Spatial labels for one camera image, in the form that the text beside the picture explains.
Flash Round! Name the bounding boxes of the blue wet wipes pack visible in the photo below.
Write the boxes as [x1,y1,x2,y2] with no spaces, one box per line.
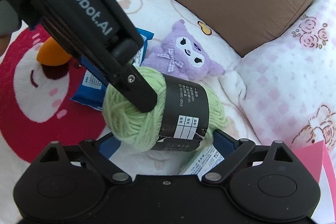
[71,28,154,110]

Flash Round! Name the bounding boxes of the green yarn ball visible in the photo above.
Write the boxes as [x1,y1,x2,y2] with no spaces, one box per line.
[102,66,228,154]

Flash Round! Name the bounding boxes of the orange makeup sponge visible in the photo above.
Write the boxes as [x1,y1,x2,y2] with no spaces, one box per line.
[37,37,72,67]

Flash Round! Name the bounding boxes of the person left hand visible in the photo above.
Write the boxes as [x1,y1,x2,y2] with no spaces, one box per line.
[0,34,12,56]

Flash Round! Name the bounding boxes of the white toothpaste box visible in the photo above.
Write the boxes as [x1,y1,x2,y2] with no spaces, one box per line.
[177,146,224,180]

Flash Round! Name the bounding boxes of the purple plush toy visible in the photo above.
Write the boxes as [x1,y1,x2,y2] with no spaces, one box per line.
[141,19,226,81]

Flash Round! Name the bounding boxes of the pink cardboard box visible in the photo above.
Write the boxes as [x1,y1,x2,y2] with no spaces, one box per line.
[291,141,336,223]

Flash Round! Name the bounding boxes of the pink checkered pillow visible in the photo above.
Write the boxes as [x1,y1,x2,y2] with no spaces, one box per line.
[235,0,335,149]

